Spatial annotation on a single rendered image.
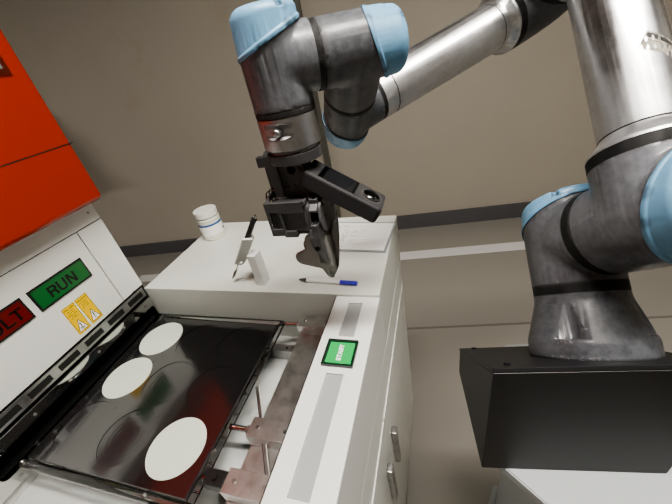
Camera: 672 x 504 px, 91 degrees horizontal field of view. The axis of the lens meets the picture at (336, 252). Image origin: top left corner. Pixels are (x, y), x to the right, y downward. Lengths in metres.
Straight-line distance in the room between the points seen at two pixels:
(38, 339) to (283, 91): 0.68
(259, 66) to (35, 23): 3.02
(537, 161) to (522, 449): 2.43
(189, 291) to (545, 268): 0.76
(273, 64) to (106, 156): 3.05
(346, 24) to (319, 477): 0.53
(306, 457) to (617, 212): 0.47
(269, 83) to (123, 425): 0.64
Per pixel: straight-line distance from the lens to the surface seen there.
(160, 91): 2.94
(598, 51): 0.55
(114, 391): 0.86
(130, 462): 0.72
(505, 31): 0.70
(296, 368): 0.71
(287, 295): 0.76
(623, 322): 0.55
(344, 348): 0.60
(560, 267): 0.55
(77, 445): 0.82
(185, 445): 0.68
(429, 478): 1.53
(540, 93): 2.72
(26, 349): 0.87
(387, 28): 0.44
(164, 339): 0.90
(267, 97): 0.41
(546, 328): 0.55
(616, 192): 0.47
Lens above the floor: 1.41
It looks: 32 degrees down
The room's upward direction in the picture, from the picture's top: 12 degrees counter-clockwise
